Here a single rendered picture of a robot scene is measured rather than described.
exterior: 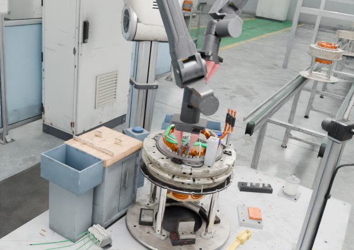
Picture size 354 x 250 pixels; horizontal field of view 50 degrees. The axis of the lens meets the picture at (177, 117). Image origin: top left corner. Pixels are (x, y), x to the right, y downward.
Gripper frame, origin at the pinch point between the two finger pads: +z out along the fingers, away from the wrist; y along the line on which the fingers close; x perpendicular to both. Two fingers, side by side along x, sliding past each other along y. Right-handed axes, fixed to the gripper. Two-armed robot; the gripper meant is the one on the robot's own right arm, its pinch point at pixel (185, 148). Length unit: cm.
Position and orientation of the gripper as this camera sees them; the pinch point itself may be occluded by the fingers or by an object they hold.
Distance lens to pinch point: 114.8
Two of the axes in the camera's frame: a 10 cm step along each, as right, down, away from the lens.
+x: 1.9, -3.4, 9.2
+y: 9.7, 1.8, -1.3
